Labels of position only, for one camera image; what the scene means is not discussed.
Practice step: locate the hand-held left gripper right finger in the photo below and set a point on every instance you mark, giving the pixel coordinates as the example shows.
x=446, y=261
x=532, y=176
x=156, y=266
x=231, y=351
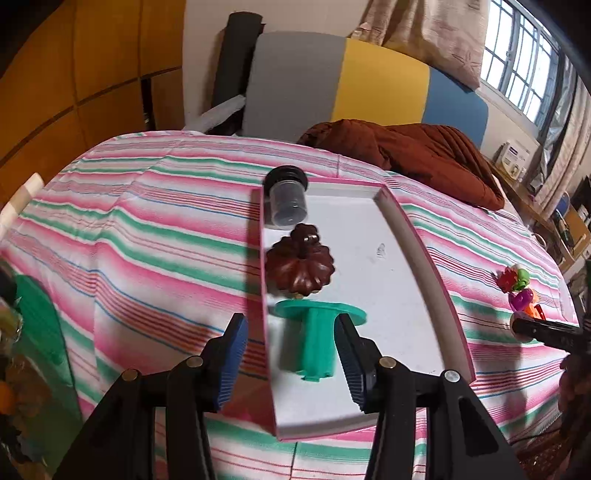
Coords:
x=348, y=355

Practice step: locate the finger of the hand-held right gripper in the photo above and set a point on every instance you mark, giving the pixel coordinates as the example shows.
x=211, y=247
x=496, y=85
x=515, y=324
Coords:
x=549, y=333

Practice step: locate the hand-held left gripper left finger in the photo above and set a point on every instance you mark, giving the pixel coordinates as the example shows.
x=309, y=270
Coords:
x=233, y=355

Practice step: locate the orange toy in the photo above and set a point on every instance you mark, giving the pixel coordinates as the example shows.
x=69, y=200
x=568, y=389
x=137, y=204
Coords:
x=536, y=313

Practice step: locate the green plastic spool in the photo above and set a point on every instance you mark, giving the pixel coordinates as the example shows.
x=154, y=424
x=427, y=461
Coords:
x=318, y=337

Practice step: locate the purple toy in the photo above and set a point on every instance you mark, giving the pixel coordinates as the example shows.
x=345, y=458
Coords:
x=521, y=300

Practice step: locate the red toy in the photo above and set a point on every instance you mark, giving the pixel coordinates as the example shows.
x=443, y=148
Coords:
x=505, y=280

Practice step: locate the white tray with pink rim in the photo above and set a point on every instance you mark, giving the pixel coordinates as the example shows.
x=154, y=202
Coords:
x=369, y=286

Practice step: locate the person's right hand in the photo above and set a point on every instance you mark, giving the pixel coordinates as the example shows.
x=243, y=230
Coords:
x=570, y=387

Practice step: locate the green toy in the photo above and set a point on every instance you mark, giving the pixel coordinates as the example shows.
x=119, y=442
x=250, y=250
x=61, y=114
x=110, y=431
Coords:
x=523, y=276

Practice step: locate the brown pumpkin-shaped ornament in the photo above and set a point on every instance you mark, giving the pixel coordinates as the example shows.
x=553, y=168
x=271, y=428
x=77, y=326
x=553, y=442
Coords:
x=300, y=267

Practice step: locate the wooden desk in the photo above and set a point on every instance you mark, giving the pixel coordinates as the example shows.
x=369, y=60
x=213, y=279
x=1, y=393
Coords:
x=521, y=198

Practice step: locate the pink green striped blanket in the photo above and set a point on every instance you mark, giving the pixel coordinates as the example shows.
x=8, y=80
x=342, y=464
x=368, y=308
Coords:
x=161, y=230

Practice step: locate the clear container with black cap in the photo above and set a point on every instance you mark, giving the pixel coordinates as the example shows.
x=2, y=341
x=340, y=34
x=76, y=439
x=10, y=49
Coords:
x=286, y=203

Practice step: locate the white cardboard box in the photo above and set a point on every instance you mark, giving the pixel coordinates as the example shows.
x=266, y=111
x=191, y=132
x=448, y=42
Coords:
x=515, y=159

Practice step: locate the grey side curtain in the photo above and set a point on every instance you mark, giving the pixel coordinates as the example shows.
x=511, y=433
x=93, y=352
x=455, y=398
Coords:
x=568, y=147

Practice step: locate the green glass table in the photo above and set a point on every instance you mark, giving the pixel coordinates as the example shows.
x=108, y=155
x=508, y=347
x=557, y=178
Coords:
x=37, y=323

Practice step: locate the brown duvet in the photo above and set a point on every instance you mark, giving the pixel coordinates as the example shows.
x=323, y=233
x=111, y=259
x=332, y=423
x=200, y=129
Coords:
x=415, y=147

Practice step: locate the white plastic wrapped bar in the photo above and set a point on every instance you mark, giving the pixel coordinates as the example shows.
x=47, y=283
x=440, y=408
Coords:
x=212, y=115

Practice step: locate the grey yellow blue headboard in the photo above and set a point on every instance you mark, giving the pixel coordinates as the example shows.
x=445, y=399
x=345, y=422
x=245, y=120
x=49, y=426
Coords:
x=295, y=83

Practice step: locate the barred window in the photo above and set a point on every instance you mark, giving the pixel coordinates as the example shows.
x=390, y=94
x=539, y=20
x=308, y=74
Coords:
x=521, y=55

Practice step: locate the black rolled mat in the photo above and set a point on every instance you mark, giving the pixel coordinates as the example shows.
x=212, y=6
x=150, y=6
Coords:
x=235, y=55

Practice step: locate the wooden wardrobe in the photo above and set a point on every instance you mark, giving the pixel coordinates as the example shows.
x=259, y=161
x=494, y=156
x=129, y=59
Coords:
x=69, y=83

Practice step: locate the beige patterned curtain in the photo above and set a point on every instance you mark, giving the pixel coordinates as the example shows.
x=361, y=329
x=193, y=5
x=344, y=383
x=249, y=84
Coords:
x=438, y=32

